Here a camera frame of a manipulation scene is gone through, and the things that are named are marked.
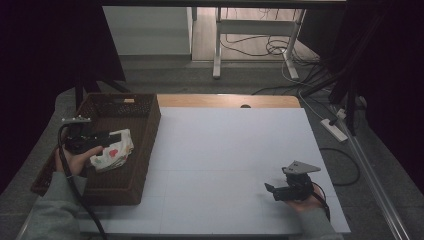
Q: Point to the wooden table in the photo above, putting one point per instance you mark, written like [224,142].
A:
[216,100]

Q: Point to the white table mat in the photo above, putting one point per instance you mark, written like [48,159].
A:
[233,150]

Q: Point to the black stand legs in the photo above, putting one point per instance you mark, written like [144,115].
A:
[80,93]

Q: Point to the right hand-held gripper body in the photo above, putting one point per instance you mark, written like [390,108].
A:
[296,190]

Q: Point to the black tripod stand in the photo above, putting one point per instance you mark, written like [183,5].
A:
[350,100]

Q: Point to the person's right hand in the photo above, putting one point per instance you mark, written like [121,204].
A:
[305,204]

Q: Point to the white cabinet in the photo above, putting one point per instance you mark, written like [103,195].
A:
[146,30]

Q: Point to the white power strip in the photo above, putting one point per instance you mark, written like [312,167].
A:
[334,130]

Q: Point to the white fruit-print garment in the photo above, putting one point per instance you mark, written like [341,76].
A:
[113,155]

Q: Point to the metal rail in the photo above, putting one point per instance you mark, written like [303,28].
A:
[23,230]
[373,180]

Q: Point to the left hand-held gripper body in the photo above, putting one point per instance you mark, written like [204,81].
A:
[78,138]

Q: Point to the person's left hand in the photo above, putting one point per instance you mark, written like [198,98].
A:
[78,161]

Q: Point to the black round table grommet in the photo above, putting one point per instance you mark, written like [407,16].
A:
[245,106]

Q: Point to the brown woven basket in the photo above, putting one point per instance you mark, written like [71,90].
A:
[140,140]

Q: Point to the black curtain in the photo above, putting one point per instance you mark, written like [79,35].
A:
[393,66]
[40,66]

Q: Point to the white plug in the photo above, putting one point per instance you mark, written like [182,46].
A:
[341,114]

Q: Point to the white desk frame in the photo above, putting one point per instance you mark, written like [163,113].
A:
[256,26]

